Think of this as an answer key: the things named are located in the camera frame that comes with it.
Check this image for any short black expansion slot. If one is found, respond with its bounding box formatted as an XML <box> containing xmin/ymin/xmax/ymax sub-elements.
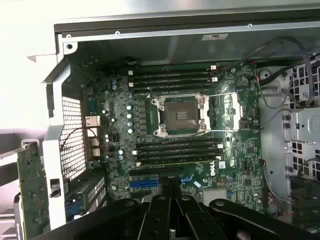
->
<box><xmin>129</xmin><ymin>191</ymin><xmax>153</xmax><ymax>198</ymax></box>

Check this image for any grey parts rack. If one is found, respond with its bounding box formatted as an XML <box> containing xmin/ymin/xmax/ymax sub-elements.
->
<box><xmin>12</xmin><ymin>192</ymin><xmax>26</xmax><ymax>240</ymax></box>

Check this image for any blue expansion slot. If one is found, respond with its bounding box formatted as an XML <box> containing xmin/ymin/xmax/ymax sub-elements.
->
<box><xmin>129</xmin><ymin>179</ymin><xmax>161</xmax><ymax>190</ymax></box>

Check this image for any silver socket cover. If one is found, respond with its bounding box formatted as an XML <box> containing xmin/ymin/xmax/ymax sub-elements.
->
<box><xmin>207</xmin><ymin>92</ymin><xmax>245</xmax><ymax>132</ymax></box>

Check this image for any long black expansion slot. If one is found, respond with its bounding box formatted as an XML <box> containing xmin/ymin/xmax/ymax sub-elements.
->
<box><xmin>128</xmin><ymin>166</ymin><xmax>181</xmax><ymax>176</ymax></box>

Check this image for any black looped wire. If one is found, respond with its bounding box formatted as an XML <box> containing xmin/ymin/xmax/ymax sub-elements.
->
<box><xmin>241</xmin><ymin>36</ymin><xmax>316</xmax><ymax>106</ymax></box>

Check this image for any thin metal locking lever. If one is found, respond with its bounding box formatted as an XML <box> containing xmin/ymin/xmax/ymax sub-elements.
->
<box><xmin>196</xmin><ymin>128</ymin><xmax>241</xmax><ymax>138</ymax></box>
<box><xmin>199</xmin><ymin>91</ymin><xmax>238</xmax><ymax>99</ymax></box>

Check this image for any silver chipset heatsink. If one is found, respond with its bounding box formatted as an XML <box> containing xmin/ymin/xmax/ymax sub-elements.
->
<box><xmin>203</xmin><ymin>188</ymin><xmax>227</xmax><ymax>203</ymax></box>

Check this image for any silver disk bay cage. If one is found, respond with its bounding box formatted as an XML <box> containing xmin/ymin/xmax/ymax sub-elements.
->
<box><xmin>282</xmin><ymin>53</ymin><xmax>320</xmax><ymax>176</ymax></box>

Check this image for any CPU socket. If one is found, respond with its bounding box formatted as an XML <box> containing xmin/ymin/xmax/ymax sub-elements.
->
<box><xmin>151</xmin><ymin>96</ymin><xmax>207</xmax><ymax>138</ymax></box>

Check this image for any green motherboard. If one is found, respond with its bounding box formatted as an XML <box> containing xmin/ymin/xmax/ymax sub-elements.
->
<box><xmin>82</xmin><ymin>62</ymin><xmax>266</xmax><ymax>208</ymax></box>

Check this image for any black PC case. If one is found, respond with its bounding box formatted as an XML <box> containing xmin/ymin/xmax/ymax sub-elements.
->
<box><xmin>41</xmin><ymin>14</ymin><xmax>320</xmax><ymax>240</ymax></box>

